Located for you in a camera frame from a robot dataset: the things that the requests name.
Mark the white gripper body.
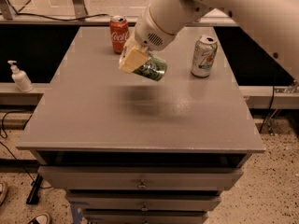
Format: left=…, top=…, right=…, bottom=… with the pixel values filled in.
left=135, top=14, right=175, bottom=50

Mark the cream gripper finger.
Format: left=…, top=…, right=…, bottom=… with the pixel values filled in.
left=120, top=32, right=135, bottom=62
left=119, top=46, right=149, bottom=73

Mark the green soda can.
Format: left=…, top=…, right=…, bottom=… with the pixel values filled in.
left=134, top=55, right=167, bottom=81

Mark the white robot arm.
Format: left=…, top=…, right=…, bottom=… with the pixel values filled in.
left=120, top=0, right=299, bottom=80

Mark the red Coca-Cola can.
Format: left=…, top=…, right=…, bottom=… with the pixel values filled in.
left=109, top=16, right=129, bottom=53

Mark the white 7up can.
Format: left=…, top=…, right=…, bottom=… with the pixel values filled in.
left=191, top=35, right=218, bottom=77

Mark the grey drawer cabinet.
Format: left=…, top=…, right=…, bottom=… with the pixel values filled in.
left=16, top=26, right=266, bottom=224

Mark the white pump soap bottle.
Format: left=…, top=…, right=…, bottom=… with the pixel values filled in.
left=7, top=60, right=34, bottom=92

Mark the top grey drawer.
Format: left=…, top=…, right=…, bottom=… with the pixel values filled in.
left=38, top=166, right=243, bottom=190

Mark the grey drawer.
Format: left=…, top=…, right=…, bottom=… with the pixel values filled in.
left=66, top=193, right=221, bottom=211
left=38, top=166, right=243, bottom=190
left=83, top=210, right=207, bottom=224

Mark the middle grey drawer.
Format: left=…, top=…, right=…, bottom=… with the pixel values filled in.
left=66, top=193, right=221, bottom=211

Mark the bottom grey drawer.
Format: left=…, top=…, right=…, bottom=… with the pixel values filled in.
left=83, top=210, right=207, bottom=224

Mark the black power strip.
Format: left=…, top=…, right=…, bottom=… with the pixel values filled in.
left=26, top=175, right=43, bottom=205

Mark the right white shoe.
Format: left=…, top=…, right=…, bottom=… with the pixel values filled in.
left=28, top=212, right=51, bottom=224

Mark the black cable on rail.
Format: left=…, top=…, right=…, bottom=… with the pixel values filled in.
left=0, top=0, right=110, bottom=21

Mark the black floor cable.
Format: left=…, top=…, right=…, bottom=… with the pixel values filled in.
left=0, top=109, right=54, bottom=189

